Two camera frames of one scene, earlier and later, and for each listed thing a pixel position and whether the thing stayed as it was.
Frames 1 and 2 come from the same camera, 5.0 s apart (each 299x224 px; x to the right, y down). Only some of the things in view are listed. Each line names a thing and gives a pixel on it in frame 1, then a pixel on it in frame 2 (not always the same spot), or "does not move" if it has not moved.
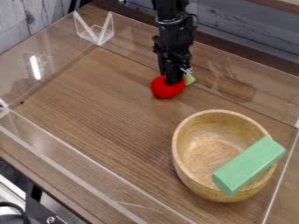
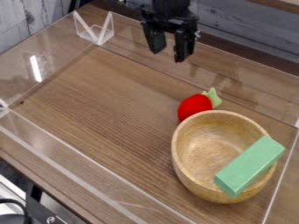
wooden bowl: x=210 y=139 does not move
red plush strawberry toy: x=164 y=90 to x=198 y=103
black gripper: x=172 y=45 to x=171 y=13
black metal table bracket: x=37 y=213 does not move
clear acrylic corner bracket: x=96 y=34 does not move
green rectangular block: x=242 y=170 does not move
